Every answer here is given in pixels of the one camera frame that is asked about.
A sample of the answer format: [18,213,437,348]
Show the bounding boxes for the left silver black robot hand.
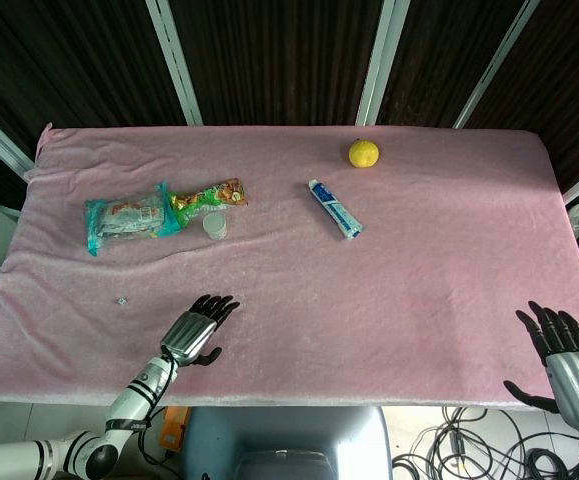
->
[160,294,241,370]

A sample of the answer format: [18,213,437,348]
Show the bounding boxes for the teal snack packet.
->
[84,181,184,258]

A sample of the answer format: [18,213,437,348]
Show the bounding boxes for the green orange snack packet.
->
[168,177,250,227]

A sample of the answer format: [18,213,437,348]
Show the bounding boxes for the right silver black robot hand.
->
[503,300,579,433]

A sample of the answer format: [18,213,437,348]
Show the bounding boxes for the orange box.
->
[158,406,190,453]

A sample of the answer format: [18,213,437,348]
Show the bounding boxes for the pink fleece table cloth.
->
[0,122,579,412]

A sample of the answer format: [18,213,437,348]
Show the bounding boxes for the black cable bundle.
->
[391,405,579,480]

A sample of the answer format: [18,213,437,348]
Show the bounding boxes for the blue white toothpaste tube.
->
[307,179,365,242]

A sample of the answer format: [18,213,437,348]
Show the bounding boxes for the small white cup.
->
[202,212,229,242]

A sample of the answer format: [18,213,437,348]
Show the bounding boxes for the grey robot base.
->
[180,405,395,480]

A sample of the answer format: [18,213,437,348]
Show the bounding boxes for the yellow lemon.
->
[348,138,381,170]

